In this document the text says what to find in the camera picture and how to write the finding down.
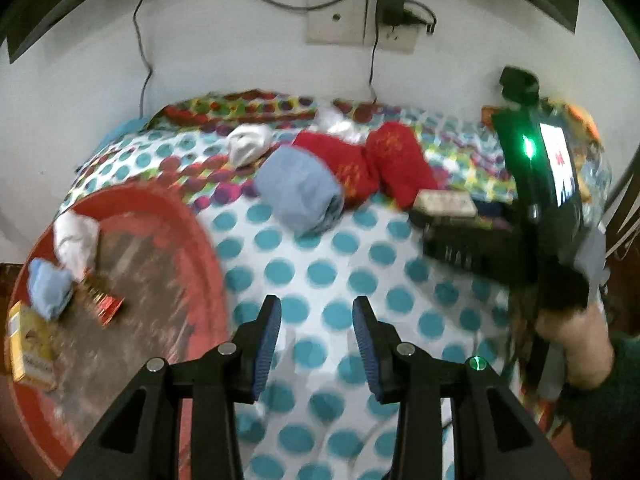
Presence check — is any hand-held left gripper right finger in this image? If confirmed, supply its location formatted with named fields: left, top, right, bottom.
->
left=352, top=296, right=571, bottom=480

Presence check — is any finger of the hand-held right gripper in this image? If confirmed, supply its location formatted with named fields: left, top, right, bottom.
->
left=422, top=220, right=531, bottom=291
left=470, top=199, right=521, bottom=233

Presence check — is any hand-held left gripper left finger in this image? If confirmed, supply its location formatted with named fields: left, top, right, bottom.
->
left=60, top=295, right=282, bottom=480

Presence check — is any red sock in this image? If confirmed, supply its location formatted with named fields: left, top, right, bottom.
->
left=292, top=130, right=381, bottom=211
left=367, top=121, right=441, bottom=211

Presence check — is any round red tray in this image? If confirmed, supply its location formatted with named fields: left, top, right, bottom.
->
left=0, top=182, right=232, bottom=478

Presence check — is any small red packet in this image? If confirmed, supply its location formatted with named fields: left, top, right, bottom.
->
left=80, top=280, right=126, bottom=327

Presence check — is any light blue sock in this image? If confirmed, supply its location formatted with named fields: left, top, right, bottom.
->
left=254, top=146, right=346, bottom=236
left=27, top=258, right=76, bottom=322

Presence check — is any clear plastic bag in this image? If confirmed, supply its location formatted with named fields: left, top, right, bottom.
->
left=315, top=106, right=368, bottom=146

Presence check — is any small white sock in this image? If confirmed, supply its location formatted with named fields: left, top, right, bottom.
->
left=226, top=124, right=273, bottom=168

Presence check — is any large white sock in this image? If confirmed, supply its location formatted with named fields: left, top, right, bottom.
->
left=52, top=211, right=101, bottom=283

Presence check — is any yellow cardboard box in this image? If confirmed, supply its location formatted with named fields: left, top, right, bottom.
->
left=5, top=301, right=58, bottom=393

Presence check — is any person's right forearm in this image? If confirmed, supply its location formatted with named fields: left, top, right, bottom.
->
left=562, top=332, right=640, bottom=461

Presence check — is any person's right hand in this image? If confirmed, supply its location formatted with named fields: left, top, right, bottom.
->
left=537, top=305, right=616, bottom=391

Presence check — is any pile of snack packets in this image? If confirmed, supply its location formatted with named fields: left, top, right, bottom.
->
left=540, top=97, right=616, bottom=201

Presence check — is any black power adapter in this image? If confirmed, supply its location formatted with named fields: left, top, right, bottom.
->
left=377, top=0, right=407, bottom=28

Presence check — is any light blue cloth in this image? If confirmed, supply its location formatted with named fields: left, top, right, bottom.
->
left=100, top=117, right=151, bottom=146

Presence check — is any black adapter cable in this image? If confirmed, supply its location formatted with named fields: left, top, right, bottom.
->
left=367, top=25, right=382, bottom=106

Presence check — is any beige wall socket plate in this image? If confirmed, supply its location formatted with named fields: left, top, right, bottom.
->
left=367, top=2, right=417, bottom=54
left=306, top=0, right=371, bottom=46

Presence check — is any black wall plug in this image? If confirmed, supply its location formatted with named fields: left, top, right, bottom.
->
left=402, top=10, right=437, bottom=36

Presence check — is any black television cable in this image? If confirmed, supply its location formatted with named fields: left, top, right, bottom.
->
left=131, top=0, right=162, bottom=118

